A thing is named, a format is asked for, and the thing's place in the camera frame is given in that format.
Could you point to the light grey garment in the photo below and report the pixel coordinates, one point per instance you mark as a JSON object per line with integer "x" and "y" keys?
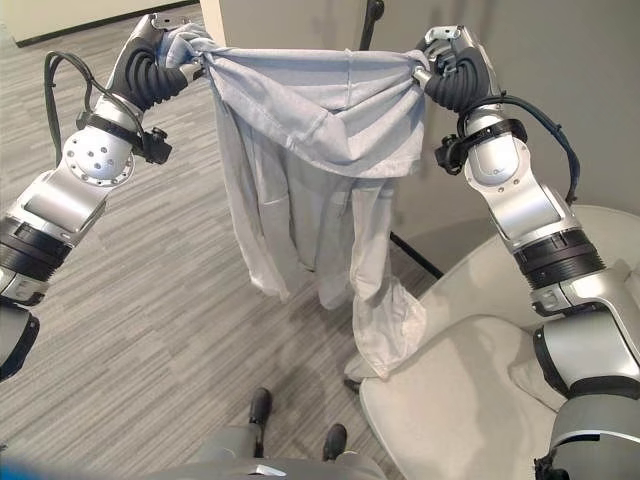
{"x": 325, "y": 165}

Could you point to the black clothes rack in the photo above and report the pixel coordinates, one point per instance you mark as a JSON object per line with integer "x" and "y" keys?
{"x": 372, "y": 30}

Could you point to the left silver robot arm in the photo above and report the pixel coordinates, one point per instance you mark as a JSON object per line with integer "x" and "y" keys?
{"x": 65, "y": 200}

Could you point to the silver robot body and legs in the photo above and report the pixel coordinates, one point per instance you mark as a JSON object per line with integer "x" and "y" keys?
{"x": 270, "y": 450}

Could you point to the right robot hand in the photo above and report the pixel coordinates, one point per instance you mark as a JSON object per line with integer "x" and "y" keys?
{"x": 457, "y": 70}

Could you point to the cream white sofa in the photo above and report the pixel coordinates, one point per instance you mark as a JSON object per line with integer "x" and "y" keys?
{"x": 480, "y": 360}

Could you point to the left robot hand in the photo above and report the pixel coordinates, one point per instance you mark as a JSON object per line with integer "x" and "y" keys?
{"x": 150, "y": 70}

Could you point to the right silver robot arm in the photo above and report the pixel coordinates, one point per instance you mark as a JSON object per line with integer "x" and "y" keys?
{"x": 550, "y": 260}

